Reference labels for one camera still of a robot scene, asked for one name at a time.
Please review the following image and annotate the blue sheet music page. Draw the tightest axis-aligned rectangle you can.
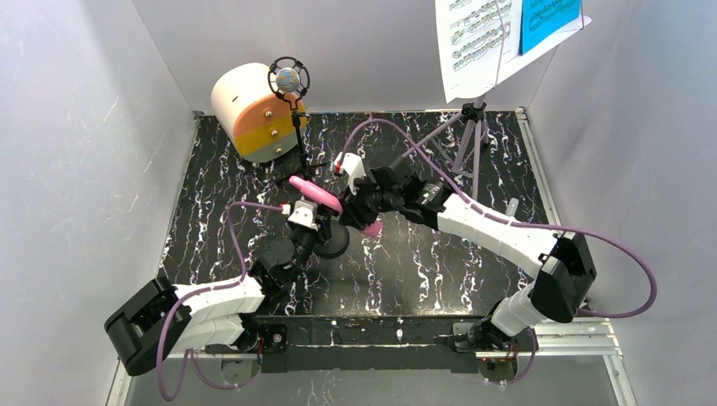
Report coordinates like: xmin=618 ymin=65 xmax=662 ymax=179
xmin=520 ymin=0 xmax=582 ymax=55

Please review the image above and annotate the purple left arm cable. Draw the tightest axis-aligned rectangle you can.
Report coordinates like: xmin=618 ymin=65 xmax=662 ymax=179
xmin=156 ymin=200 xmax=289 ymax=402

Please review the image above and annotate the aluminium rail right edge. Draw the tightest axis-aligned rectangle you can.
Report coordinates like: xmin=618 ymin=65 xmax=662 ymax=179
xmin=515 ymin=107 xmax=638 ymax=405

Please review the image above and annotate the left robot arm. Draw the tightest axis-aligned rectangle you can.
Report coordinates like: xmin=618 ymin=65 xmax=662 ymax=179
xmin=104 ymin=220 xmax=350 ymax=376

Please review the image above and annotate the black tripod microphone stand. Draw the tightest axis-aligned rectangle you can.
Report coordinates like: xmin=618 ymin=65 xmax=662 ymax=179
xmin=267 ymin=56 xmax=328 ymax=185

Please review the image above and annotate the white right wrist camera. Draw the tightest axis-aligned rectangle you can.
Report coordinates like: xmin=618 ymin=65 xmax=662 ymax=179
xmin=333 ymin=152 xmax=366 ymax=195

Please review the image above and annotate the white sheet music page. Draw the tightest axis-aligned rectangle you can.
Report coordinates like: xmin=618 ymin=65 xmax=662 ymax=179
xmin=434 ymin=0 xmax=593 ymax=104

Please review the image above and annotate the black round-base mic stand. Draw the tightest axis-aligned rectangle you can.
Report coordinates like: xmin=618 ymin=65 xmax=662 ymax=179
xmin=313 ymin=219 xmax=350 ymax=260

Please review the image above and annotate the pink microphone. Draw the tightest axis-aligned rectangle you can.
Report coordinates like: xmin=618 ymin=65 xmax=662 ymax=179
xmin=289 ymin=175 xmax=383 ymax=237

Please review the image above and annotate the lilac music stand tripod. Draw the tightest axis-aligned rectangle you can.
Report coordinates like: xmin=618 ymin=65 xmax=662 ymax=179
xmin=402 ymin=95 xmax=487 ymax=200

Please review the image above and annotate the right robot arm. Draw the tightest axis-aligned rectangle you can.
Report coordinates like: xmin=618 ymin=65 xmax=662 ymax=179
xmin=335 ymin=162 xmax=596 ymax=341

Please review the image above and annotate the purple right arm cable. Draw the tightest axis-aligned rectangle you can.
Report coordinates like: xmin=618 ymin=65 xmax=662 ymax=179
xmin=340 ymin=118 xmax=658 ymax=387

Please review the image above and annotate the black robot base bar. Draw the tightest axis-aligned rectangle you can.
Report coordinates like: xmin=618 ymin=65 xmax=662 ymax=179
xmin=205 ymin=315 xmax=531 ymax=375

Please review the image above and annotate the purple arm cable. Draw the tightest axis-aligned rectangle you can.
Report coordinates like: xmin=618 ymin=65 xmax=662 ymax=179
xmin=340 ymin=118 xmax=658 ymax=387
xmin=156 ymin=200 xmax=289 ymax=402

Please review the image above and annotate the silver mesh studio microphone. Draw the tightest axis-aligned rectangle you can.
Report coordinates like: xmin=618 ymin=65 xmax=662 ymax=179
xmin=275 ymin=68 xmax=301 ymax=93

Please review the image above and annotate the round pastel drawer cabinet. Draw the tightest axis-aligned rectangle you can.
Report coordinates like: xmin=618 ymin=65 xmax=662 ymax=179
xmin=211 ymin=63 xmax=298 ymax=164

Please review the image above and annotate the orange grey marker pen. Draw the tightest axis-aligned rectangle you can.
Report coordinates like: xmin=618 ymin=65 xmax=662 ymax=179
xmin=506 ymin=198 xmax=520 ymax=217

